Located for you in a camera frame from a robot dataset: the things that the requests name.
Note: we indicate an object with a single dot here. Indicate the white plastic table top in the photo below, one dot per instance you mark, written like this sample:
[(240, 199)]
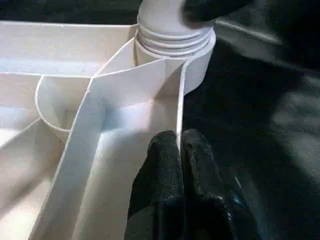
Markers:
[(50, 60)]

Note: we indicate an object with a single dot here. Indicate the white plastic table leg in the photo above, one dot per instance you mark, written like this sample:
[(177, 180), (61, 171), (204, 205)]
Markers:
[(170, 25)]

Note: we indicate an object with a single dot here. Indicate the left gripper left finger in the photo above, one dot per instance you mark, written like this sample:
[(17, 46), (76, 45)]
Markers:
[(157, 200)]

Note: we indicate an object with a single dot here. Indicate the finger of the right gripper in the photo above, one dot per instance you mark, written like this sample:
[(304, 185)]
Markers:
[(210, 9)]

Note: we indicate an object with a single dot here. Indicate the black plastic mat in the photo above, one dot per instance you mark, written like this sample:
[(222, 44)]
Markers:
[(260, 125)]

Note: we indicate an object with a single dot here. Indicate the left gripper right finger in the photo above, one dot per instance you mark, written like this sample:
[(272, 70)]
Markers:
[(215, 200)]

